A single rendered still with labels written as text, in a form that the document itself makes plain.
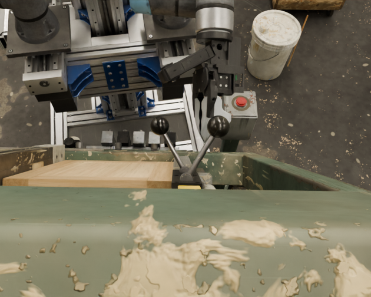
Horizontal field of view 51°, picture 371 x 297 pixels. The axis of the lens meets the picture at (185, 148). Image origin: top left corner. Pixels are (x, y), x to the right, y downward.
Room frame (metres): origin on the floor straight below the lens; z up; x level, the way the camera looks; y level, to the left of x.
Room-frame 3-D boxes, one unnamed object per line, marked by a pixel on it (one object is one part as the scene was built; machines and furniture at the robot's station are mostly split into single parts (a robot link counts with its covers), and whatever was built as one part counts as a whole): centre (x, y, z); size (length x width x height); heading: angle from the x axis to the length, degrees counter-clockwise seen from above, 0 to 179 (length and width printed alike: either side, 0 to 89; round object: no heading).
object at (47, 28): (1.02, 0.56, 1.09); 0.15 x 0.15 x 0.10
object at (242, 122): (0.82, -0.19, 0.84); 0.12 x 0.12 x 0.18; 3
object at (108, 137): (0.73, 0.24, 0.69); 0.50 x 0.14 x 0.24; 93
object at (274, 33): (1.79, -0.52, 0.24); 0.32 x 0.30 x 0.47; 103
